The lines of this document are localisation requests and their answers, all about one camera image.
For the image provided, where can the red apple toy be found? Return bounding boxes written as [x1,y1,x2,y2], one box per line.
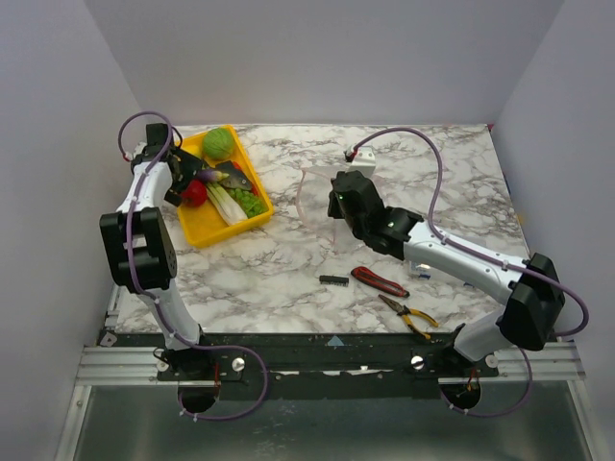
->
[181,180,208,207]

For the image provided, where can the clear zip top bag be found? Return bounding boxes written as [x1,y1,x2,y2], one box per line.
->
[296,165,364,254]

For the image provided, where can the green cabbage toy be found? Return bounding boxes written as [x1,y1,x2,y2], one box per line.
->
[202,127,234,161]

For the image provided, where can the green grapes bunch toy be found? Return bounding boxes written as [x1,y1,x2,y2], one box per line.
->
[227,188,267,218]

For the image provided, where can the purple eggplant toy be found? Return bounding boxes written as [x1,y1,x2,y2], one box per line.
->
[195,168,229,182]

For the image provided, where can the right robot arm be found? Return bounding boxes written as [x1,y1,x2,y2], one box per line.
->
[328,171,565,376]

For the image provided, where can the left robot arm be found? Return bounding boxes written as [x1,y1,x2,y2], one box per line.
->
[99,120,213,379]

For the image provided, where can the yellow plastic tray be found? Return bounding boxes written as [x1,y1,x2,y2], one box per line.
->
[177,125,274,248]

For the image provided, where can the grey fish toy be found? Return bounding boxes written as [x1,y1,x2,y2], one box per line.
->
[214,160,253,191]

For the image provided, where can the white celery toy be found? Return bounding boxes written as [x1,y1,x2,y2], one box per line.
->
[206,182,248,226]

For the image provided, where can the red black utility knife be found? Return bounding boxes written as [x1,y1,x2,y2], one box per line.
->
[351,266,410,298]

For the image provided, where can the clear small plastic box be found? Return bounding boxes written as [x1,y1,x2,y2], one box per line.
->
[408,261,432,279]

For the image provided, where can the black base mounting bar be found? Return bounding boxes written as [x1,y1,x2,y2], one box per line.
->
[98,333,512,401]

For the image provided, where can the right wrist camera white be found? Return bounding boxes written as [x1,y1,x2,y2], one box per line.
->
[344,146,376,179]

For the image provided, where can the yellow handled pliers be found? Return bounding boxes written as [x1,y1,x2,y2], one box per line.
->
[379,295,439,341]

